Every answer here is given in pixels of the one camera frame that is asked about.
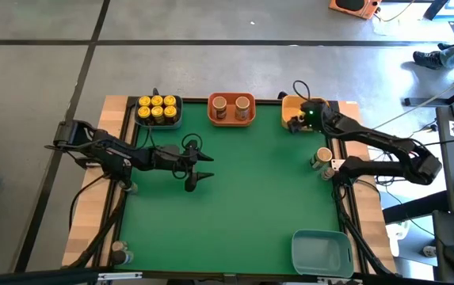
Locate dark glass spice jar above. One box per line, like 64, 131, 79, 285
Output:
110, 249, 135, 266

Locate blue plastic bin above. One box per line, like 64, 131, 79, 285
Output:
134, 92, 183, 130

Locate teal plastic bin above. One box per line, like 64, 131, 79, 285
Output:
291, 229, 355, 279

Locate orange plastic bin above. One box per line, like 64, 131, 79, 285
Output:
207, 92, 258, 128

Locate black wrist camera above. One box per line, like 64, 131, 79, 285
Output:
169, 146, 188, 177
304, 103, 325, 130

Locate black metal table frame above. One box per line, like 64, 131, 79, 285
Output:
91, 96, 400, 278

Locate black table leg beam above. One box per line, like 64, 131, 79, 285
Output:
382, 189, 449, 225

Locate yellow plastic bin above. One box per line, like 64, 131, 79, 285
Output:
280, 94, 334, 131

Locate black floor stand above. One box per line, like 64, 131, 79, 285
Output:
403, 74, 454, 122

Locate white plastic object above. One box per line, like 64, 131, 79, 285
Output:
384, 219, 413, 258

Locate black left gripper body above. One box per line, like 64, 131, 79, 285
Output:
185, 139, 200, 193

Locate black tripod stand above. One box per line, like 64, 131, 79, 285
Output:
422, 0, 454, 25

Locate person's foot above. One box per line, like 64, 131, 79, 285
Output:
412, 50, 445, 71

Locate thick black cable bundle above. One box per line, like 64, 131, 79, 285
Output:
66, 185, 131, 271
335, 185, 402, 278

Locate orange box black disc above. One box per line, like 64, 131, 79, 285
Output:
328, 0, 383, 21

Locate thin black cable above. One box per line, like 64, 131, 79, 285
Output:
67, 173, 107, 233

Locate green table mat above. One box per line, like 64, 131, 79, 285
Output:
116, 101, 345, 274

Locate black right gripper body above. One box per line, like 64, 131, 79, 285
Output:
288, 101, 315, 134

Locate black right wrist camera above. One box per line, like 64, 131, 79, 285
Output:
304, 103, 325, 130

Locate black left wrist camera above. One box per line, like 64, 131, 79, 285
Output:
169, 146, 188, 177

